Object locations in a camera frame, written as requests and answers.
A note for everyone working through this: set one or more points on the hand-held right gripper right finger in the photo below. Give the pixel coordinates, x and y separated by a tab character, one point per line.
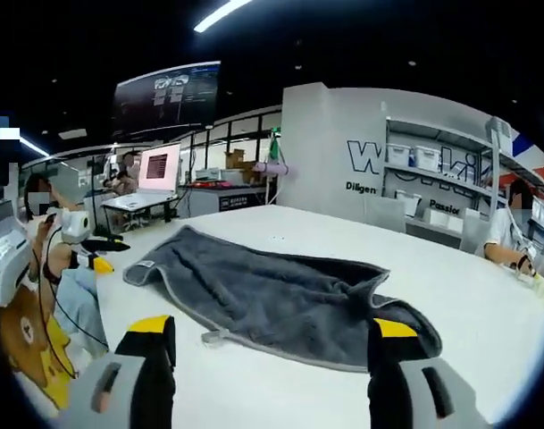
410	389

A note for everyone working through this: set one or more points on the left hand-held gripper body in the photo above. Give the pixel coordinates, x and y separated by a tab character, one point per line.
75	225

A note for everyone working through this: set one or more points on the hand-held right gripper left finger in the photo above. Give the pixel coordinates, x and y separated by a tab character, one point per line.
128	384

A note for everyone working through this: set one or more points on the grey towel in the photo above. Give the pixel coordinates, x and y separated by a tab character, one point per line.
271	295

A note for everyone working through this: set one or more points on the person's left hand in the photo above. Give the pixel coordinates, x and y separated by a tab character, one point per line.
59	258

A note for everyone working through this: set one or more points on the light blue trousers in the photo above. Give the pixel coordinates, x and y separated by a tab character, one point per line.
81	308

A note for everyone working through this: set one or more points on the white monitor desk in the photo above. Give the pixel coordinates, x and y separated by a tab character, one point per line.
137	201

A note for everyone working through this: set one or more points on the white chest device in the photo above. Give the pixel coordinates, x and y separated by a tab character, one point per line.
5	263

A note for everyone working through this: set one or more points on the pink lit monitor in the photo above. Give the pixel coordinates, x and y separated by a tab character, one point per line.
160	167

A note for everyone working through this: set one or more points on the white table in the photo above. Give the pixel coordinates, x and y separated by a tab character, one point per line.
454	286

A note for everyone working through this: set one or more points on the red flat case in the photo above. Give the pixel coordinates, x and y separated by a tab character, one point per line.
211	182

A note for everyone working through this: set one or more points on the black cabinet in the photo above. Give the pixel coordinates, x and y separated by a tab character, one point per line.
236	201

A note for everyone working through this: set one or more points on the cardboard boxes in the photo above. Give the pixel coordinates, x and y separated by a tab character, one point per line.
238	165

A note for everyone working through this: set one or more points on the grey chair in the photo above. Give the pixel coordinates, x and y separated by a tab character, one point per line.
474	232
385	214

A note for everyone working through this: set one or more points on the purple rolled mat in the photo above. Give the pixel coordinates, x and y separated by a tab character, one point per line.
270	168

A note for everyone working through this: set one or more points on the green hanging item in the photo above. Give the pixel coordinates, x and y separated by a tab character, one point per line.
274	147

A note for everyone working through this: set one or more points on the grey lettered partition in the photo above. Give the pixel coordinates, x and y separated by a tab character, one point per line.
316	147

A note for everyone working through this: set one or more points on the group of white storage bins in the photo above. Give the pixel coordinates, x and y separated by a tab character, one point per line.
425	156

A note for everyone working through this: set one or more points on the ceiling light strip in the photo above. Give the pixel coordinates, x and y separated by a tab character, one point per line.
222	15

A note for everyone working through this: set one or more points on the metal shelving rack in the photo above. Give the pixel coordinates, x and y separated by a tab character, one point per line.
437	129

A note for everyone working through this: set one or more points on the large dark wall screen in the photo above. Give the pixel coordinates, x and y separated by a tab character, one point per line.
164	100

